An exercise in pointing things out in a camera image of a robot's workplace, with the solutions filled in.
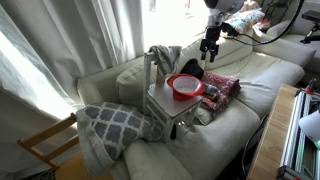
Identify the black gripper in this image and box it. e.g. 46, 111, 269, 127
200, 26, 220, 63

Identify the striped grey towel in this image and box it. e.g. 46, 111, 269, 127
149, 45, 182, 75

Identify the orange bowler hat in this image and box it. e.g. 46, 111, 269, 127
167, 74, 203, 101

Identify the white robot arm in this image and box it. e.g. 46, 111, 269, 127
200, 0, 244, 62

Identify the black hat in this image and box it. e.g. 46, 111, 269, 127
181, 59, 204, 80

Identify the clear plastic water bottle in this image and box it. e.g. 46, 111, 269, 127
203, 84, 218, 96

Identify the red patterned blanket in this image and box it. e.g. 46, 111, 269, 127
201, 71, 241, 113

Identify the beige sofa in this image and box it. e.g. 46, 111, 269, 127
267, 0, 320, 73
78, 39, 316, 180

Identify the small white wooden chair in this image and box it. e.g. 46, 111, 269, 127
143, 52, 202, 142

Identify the light wooden table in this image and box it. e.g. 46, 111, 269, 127
246, 84, 297, 180

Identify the grey white patterned pillow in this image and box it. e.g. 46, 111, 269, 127
76, 102, 163, 174

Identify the grey curtain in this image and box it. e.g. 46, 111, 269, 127
0, 0, 144, 180

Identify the black cable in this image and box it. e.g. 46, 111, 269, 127
240, 113, 269, 178

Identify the wooden chair frame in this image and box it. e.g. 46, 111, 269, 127
17, 113, 79, 170

